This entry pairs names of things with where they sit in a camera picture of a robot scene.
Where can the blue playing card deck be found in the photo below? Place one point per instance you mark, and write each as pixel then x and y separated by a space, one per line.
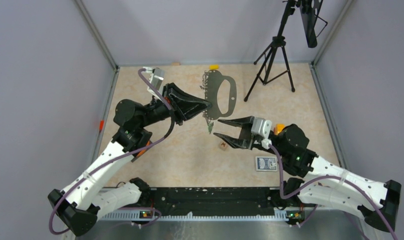
pixel 266 164

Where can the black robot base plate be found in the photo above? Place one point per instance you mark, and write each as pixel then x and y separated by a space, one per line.
pixel 213 201

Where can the wooden letter cube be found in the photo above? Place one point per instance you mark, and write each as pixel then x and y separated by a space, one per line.
pixel 223 146

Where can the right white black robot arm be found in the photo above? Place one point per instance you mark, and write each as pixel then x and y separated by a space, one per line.
pixel 313 179

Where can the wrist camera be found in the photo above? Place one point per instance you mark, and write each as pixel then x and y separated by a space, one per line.
pixel 261 130
pixel 156 76

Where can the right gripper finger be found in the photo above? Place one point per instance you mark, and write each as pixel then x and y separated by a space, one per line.
pixel 235 143
pixel 243 122

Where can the yellow block at back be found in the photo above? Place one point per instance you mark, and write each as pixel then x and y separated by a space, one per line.
pixel 214 67

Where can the orange red wall clip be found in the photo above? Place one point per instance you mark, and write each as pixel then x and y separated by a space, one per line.
pixel 101 125

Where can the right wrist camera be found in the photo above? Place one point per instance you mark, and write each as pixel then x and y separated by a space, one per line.
pixel 261 130

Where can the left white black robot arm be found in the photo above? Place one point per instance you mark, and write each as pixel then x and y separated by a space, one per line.
pixel 82 203

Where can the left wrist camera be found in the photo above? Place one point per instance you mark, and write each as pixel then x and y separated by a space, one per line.
pixel 156 76

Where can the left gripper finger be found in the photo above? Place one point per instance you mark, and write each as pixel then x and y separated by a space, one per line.
pixel 175 94
pixel 188 110

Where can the green key tag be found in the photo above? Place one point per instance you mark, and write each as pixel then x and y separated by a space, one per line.
pixel 210 127

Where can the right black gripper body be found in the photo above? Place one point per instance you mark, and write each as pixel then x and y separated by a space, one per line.
pixel 252 140

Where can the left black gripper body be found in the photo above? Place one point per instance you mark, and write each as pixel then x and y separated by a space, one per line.
pixel 177 116

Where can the white slotted cable duct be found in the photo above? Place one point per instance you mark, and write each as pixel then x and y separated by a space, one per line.
pixel 137 216

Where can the black tripod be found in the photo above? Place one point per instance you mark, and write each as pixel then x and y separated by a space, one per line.
pixel 278 43

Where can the orange object behind right arm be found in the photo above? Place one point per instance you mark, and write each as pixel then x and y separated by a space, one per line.
pixel 278 128

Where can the metal key holder plate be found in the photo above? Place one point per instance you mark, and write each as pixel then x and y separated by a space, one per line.
pixel 211 84

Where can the orange plate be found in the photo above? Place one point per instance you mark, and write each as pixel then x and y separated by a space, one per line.
pixel 137 155

